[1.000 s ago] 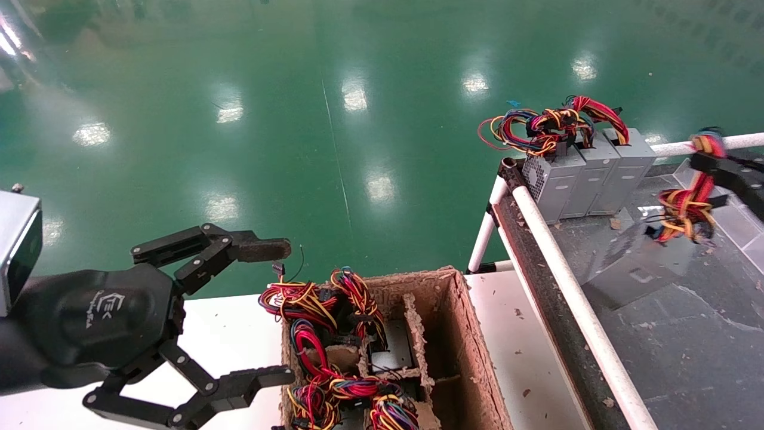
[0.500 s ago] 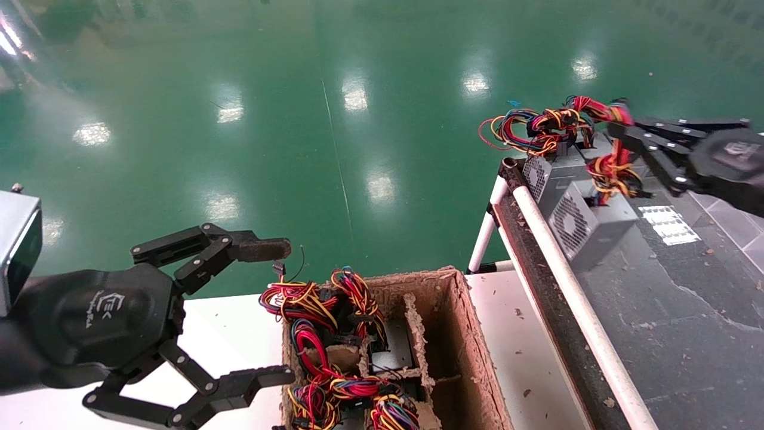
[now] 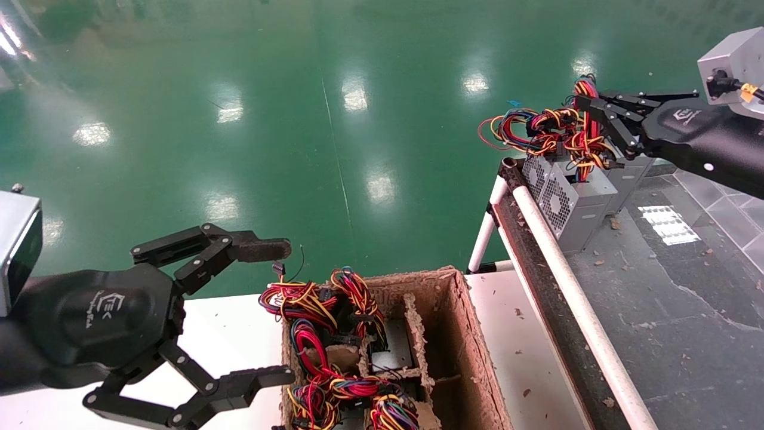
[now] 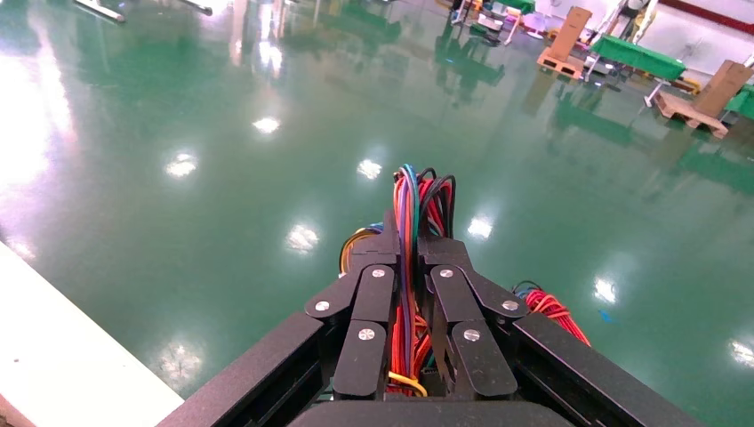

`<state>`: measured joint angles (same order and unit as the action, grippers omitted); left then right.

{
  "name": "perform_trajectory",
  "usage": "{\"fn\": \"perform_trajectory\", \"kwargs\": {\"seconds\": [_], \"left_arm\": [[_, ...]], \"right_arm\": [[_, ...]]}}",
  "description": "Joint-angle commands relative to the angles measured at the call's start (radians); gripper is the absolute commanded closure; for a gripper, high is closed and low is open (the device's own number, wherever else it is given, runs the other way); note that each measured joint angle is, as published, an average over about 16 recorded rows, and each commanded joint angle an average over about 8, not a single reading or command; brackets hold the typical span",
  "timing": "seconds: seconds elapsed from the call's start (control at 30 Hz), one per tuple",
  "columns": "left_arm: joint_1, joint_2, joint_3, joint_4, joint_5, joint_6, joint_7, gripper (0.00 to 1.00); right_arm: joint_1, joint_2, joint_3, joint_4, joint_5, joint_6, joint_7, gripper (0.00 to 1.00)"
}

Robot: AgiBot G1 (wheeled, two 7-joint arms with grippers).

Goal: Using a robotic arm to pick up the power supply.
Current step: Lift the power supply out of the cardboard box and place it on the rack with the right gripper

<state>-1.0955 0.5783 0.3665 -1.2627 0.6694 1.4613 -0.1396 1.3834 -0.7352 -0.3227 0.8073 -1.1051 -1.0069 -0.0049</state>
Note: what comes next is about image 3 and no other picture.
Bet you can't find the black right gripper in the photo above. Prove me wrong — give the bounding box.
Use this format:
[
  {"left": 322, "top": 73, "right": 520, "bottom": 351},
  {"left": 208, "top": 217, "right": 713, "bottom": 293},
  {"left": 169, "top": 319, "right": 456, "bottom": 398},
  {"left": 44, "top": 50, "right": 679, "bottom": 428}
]
[{"left": 574, "top": 88, "right": 764, "bottom": 201}]

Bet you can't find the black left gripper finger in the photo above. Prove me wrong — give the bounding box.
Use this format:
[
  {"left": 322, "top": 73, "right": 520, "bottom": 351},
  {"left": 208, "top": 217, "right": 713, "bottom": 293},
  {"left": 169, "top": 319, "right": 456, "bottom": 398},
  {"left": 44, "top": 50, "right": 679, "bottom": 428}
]
[{"left": 130, "top": 223, "right": 293, "bottom": 294}]

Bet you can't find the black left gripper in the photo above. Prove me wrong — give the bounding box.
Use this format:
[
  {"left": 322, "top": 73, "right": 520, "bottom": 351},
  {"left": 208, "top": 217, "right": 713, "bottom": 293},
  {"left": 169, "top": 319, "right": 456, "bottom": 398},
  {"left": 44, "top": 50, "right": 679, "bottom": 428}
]
[{"left": 12, "top": 266, "right": 296, "bottom": 430}]

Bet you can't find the red yellow wire harness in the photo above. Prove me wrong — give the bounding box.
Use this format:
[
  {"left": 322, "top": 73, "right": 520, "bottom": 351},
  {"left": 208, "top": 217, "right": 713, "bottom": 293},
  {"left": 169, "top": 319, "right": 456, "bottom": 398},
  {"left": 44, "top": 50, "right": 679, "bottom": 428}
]
[{"left": 563, "top": 75, "right": 617, "bottom": 182}]

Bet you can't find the white label sticker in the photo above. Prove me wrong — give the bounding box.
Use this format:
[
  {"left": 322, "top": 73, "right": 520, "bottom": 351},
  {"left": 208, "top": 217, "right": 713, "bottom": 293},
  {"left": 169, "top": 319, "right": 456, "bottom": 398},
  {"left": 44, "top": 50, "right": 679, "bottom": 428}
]
[{"left": 637, "top": 206, "right": 703, "bottom": 246}]

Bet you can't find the clear acrylic divider tray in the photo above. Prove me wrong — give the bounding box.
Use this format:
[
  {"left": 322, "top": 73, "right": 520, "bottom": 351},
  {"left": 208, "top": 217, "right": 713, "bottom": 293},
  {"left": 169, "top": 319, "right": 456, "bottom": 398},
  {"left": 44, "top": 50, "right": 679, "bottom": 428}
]
[{"left": 673, "top": 170, "right": 764, "bottom": 274}]

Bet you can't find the silver boxed power supply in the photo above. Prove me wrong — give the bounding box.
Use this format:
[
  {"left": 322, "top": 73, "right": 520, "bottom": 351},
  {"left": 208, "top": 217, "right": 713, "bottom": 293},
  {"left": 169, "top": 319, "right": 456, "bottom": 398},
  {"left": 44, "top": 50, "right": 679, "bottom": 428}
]
[{"left": 369, "top": 320, "right": 415, "bottom": 376}]

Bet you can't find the white pipe leg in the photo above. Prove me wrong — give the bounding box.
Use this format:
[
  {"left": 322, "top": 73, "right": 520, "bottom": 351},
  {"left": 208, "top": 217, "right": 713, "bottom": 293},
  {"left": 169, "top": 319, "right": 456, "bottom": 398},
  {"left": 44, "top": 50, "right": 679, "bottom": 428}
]
[{"left": 467, "top": 176, "right": 509, "bottom": 274}]

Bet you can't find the brown cardboard divider box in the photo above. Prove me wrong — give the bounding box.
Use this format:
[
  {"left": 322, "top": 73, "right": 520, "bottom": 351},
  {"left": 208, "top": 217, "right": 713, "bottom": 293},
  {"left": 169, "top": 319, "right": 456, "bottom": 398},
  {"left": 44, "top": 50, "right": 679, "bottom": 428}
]
[{"left": 279, "top": 266, "right": 508, "bottom": 430}]

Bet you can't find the yellow red wire bundle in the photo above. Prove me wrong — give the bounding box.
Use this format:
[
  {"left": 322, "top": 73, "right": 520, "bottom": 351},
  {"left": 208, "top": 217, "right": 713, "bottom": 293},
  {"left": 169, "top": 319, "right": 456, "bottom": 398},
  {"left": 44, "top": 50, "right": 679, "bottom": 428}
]
[{"left": 258, "top": 245, "right": 338, "bottom": 328}]

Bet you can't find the multicolour wire bundle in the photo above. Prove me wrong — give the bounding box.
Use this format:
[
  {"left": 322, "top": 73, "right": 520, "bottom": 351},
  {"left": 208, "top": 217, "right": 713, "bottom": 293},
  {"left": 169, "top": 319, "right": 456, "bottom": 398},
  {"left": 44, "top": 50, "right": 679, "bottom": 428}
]
[
  {"left": 325, "top": 373, "right": 399, "bottom": 402},
  {"left": 286, "top": 382, "right": 338, "bottom": 430},
  {"left": 365, "top": 394, "right": 420, "bottom": 430},
  {"left": 330, "top": 268, "right": 387, "bottom": 348}
]

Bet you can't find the thick red wire bundle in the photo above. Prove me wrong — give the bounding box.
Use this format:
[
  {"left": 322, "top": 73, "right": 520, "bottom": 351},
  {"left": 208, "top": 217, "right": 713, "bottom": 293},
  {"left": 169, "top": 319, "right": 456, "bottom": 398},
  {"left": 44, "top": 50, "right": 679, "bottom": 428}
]
[{"left": 291, "top": 320, "right": 336, "bottom": 383}]

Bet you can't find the multicolour wire harness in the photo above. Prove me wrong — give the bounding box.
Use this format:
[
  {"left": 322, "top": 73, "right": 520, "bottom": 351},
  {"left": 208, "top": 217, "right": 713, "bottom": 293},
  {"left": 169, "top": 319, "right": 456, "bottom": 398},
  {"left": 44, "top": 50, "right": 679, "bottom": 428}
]
[{"left": 477, "top": 106, "right": 583, "bottom": 158}]

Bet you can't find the long white rail pipe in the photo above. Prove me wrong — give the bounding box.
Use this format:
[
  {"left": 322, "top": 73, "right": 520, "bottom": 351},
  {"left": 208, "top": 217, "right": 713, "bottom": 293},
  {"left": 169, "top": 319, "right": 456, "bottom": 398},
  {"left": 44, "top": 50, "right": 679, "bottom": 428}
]
[{"left": 513, "top": 186, "right": 658, "bottom": 430}]

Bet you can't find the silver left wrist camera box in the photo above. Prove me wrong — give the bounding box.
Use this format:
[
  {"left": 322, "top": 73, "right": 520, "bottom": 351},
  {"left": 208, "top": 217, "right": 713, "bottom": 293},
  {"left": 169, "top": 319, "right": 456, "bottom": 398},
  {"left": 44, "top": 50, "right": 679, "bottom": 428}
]
[{"left": 0, "top": 184, "right": 44, "bottom": 317}]

